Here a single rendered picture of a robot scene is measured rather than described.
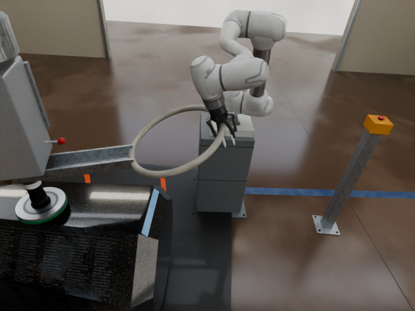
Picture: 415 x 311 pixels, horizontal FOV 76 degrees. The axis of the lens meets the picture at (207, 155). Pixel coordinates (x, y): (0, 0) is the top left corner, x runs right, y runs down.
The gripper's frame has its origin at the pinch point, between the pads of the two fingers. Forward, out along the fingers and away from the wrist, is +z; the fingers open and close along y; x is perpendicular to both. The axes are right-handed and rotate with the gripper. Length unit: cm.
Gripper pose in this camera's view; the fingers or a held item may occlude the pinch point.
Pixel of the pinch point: (228, 139)
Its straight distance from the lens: 128.1
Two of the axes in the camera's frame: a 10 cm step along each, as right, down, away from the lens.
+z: 3.2, 6.9, 6.5
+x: 0.2, 6.8, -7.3
